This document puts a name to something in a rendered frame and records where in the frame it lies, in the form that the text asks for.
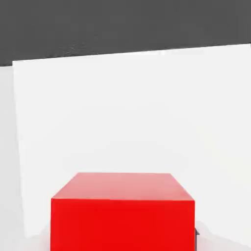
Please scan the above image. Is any small red cube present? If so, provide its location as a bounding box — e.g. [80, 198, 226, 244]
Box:
[50, 172, 196, 251]

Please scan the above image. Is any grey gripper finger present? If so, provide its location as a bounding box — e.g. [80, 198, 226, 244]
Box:
[194, 221, 251, 251]

